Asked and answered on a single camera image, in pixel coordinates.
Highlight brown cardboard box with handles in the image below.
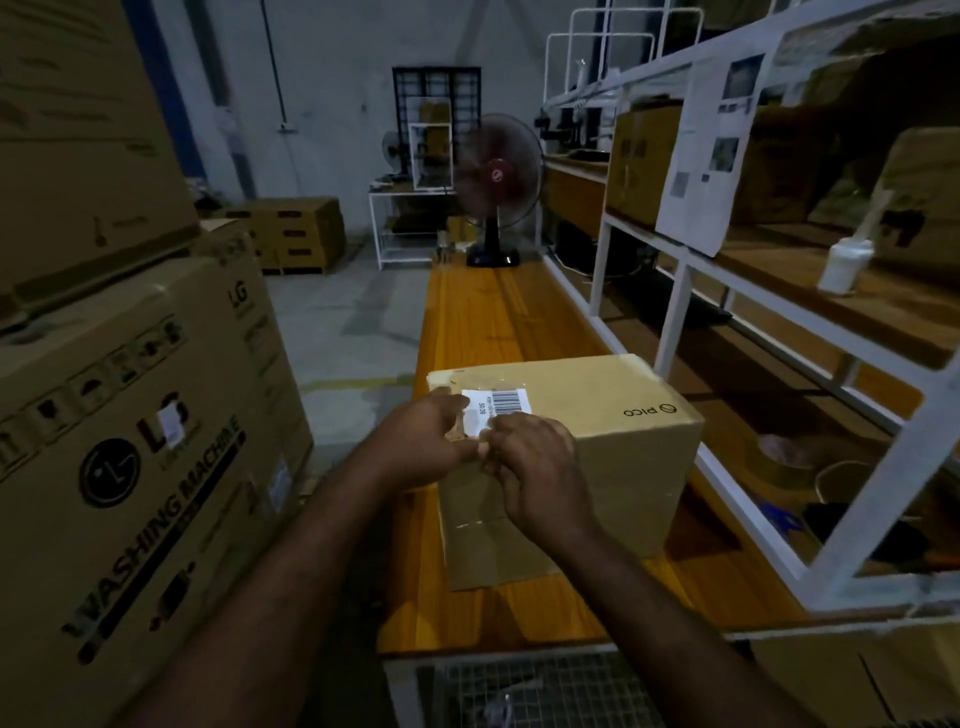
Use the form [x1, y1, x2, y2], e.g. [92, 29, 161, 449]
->
[605, 104, 685, 231]

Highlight clear packing tape roll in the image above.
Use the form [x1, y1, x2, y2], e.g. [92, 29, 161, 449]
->
[813, 459, 875, 513]

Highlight person's right hand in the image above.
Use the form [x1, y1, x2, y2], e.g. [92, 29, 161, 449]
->
[478, 412, 603, 554]

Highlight black wall cable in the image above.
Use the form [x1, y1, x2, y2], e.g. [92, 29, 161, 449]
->
[258, 0, 296, 135]

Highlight red and black pedestal fan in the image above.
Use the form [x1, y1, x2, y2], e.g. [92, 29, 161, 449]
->
[453, 112, 546, 270]

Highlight blue handled scissors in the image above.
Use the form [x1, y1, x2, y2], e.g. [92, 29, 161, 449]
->
[756, 498, 802, 539]

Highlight white barcode label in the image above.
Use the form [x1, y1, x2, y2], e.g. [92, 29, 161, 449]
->
[460, 387, 533, 441]

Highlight torn brown cardboard box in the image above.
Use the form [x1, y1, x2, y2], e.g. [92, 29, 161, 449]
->
[808, 126, 960, 280]

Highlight wire mesh table shelf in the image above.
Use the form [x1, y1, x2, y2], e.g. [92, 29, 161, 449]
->
[431, 651, 665, 728]

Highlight white plastic glue bottle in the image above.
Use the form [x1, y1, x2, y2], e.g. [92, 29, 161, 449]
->
[816, 237, 876, 296]

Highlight white rectangular frame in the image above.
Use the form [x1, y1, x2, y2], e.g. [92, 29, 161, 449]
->
[408, 121, 455, 192]

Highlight large printed washing machine carton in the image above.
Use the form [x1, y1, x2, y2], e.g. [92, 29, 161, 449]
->
[0, 219, 315, 728]

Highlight small brown cardboard box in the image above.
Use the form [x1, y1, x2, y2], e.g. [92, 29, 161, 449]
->
[426, 354, 707, 594]

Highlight black window grille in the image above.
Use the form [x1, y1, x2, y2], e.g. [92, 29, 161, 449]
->
[391, 66, 483, 183]

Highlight large plain cardboard carton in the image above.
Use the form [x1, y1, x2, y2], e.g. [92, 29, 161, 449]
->
[0, 0, 203, 320]

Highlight person's right forearm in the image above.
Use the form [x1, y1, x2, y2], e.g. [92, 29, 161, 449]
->
[556, 523, 830, 728]

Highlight stack of low cardboard boxes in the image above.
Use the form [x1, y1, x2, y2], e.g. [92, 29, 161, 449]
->
[216, 195, 348, 276]

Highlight white metal shelf rack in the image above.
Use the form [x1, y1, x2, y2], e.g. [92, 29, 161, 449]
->
[538, 0, 960, 615]

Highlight white metal side table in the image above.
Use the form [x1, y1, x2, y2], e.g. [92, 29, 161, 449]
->
[368, 182, 460, 272]

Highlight white printed paper sheet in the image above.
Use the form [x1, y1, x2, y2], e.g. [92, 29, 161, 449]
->
[654, 51, 768, 259]

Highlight person's left forearm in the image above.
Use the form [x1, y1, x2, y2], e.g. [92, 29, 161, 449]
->
[116, 446, 410, 728]

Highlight person's left hand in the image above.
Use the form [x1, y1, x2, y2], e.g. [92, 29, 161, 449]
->
[372, 390, 483, 493]

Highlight small dark desk fan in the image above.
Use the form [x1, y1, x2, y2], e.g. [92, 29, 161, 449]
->
[380, 130, 408, 180]

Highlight brown packing tape roll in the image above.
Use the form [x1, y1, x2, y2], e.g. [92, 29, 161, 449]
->
[756, 432, 820, 490]

